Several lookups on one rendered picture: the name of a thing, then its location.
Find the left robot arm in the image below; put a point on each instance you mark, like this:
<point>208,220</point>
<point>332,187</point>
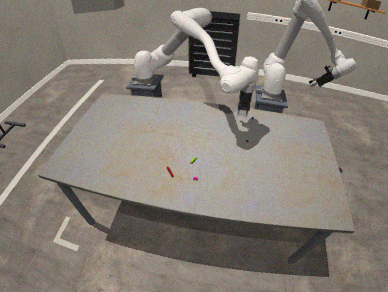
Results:
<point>275,73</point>

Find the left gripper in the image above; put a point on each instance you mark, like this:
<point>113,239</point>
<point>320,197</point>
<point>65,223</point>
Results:
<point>329,76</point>

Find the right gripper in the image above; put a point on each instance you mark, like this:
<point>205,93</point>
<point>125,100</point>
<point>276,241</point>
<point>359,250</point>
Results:
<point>245,97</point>

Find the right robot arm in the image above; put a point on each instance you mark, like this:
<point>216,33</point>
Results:
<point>232,79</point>

